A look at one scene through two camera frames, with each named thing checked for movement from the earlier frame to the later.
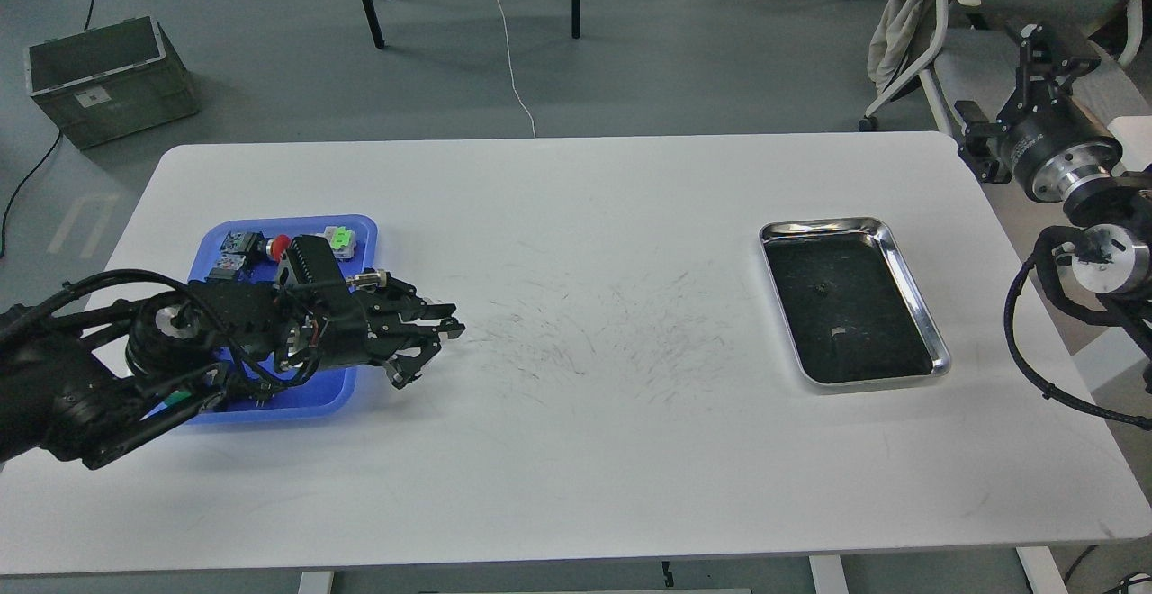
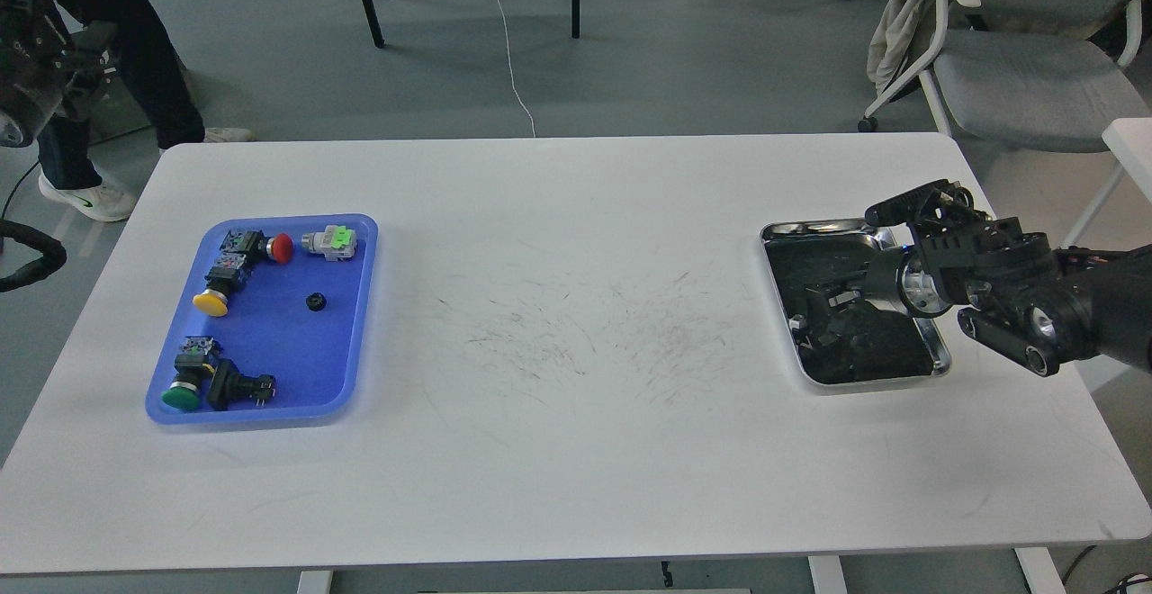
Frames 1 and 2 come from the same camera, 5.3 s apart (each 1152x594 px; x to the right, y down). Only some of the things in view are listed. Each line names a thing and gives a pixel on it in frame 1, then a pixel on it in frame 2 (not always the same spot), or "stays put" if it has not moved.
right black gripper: (1048, 143) -> (906, 283)
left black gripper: (355, 327) -> (42, 75)
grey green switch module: (342, 240) stays put
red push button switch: (256, 244) stays put
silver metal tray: (855, 310) stays put
